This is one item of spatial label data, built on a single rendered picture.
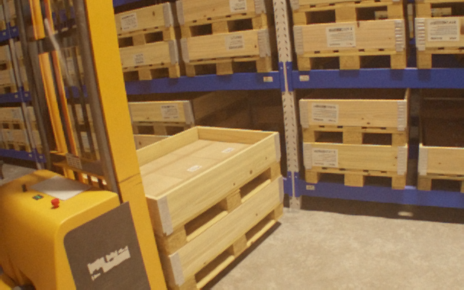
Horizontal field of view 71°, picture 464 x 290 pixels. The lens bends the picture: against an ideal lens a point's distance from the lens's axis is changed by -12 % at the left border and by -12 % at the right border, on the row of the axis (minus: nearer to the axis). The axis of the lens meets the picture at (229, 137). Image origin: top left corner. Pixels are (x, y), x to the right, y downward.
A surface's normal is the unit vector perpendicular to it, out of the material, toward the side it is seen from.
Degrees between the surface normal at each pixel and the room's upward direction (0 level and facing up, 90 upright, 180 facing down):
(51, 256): 74
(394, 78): 90
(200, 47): 90
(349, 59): 90
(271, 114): 90
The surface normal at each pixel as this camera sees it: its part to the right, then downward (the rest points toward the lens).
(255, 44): -0.48, 0.29
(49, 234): -0.59, -0.09
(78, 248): 0.80, 0.07
